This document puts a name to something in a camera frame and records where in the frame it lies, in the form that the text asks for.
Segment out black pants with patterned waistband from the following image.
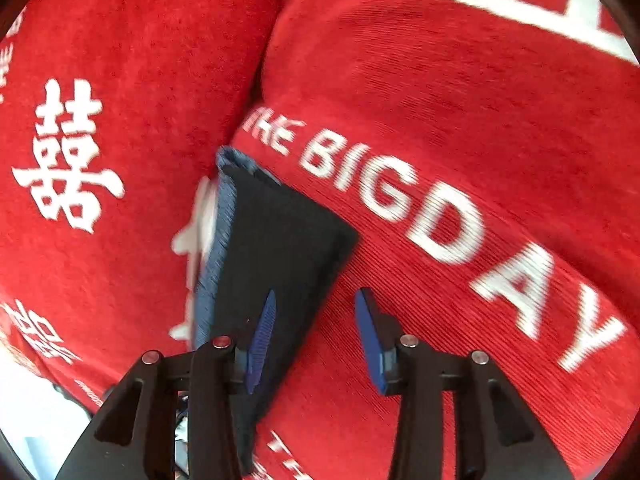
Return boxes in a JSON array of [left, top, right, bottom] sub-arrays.
[[192, 146, 360, 476]]

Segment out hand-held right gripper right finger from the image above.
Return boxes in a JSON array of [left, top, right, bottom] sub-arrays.
[[354, 287, 587, 480]]

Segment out red printed sofa cover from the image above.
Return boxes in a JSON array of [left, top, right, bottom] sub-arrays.
[[0, 0, 640, 480]]

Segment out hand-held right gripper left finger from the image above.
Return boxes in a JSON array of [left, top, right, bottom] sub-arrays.
[[55, 289, 277, 480]]

